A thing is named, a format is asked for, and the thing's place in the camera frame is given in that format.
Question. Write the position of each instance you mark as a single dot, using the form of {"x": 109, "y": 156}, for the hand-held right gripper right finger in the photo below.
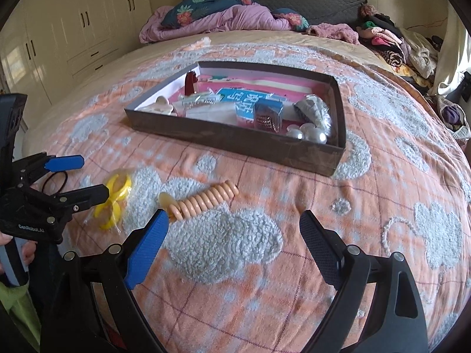
{"x": 320, "y": 250}

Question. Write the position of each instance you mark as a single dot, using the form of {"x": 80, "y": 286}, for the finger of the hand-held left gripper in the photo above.
{"x": 64, "y": 163}
{"x": 84, "y": 195}

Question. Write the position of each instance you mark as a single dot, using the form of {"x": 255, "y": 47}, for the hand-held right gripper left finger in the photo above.
{"x": 147, "y": 246}

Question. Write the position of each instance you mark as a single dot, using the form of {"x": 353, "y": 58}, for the white flower hair clip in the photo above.
{"x": 160, "y": 103}

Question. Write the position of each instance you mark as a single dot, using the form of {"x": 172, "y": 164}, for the pearl hair claw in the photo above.
{"x": 311, "y": 135}

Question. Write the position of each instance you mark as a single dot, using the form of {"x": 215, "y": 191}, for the shallow cardboard box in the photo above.
{"x": 220, "y": 132}

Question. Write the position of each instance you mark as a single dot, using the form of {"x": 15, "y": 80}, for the silver hair accessory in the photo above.
{"x": 314, "y": 108}

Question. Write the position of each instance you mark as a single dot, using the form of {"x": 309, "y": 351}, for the blue hair clip packet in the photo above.
{"x": 268, "y": 116}

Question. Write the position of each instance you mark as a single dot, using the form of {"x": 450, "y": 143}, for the person's left forearm green sleeve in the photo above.
{"x": 18, "y": 312}

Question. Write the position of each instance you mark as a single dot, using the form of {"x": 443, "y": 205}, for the person's left hand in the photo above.
{"x": 27, "y": 253}

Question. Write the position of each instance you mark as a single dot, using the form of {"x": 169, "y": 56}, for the yellow rings in bag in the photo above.
{"x": 117, "y": 187}

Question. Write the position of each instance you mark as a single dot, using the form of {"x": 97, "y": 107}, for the cream wardrobe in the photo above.
{"x": 66, "y": 33}

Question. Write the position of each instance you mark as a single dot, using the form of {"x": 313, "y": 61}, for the clear packet of hair clips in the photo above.
{"x": 198, "y": 99}

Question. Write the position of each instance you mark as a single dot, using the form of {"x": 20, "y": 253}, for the red hair clip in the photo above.
{"x": 190, "y": 82}

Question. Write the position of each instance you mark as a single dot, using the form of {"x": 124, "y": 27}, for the blue printed card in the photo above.
{"x": 235, "y": 95}

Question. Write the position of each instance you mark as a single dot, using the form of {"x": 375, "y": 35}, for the bag full of clothes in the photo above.
{"x": 454, "y": 116}

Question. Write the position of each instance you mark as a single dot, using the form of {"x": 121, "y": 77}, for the dark floral pillow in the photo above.
{"x": 187, "y": 13}

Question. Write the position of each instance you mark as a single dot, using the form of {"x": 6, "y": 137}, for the pile of clothes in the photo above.
{"x": 397, "y": 47}

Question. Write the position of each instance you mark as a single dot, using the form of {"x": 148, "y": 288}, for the pink fuzzy garment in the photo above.
{"x": 333, "y": 31}

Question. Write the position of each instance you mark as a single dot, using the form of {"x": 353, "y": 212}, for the purple quilt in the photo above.
{"x": 235, "y": 20}

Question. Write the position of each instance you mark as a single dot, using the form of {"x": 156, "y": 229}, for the cream curtain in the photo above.
{"x": 454, "y": 55}

